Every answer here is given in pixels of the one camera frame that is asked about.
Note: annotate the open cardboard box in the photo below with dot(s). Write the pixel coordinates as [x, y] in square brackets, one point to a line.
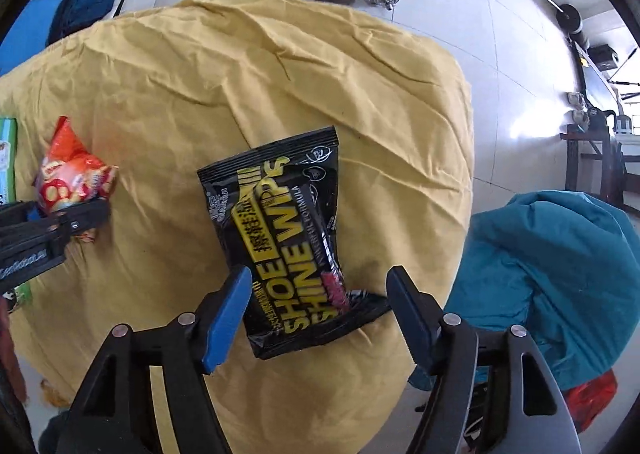
[17, 296]

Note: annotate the orange snack packet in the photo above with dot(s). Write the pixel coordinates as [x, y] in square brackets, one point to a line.
[69, 174]

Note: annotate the dark wooden chair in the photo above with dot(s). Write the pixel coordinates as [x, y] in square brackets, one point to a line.
[598, 147]

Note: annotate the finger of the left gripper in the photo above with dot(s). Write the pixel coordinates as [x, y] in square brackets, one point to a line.
[78, 219]
[18, 213]

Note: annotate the teal blanket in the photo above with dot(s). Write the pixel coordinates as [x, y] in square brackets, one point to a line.
[565, 265]

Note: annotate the dark blue knitted cloth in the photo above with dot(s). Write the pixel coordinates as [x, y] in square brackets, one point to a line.
[74, 15]

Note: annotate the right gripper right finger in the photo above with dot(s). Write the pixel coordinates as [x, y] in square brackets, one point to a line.
[492, 387]

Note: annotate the black treadmill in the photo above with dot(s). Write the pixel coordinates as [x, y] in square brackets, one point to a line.
[592, 84]

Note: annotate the blue foam mat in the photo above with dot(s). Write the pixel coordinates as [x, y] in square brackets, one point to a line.
[29, 33]

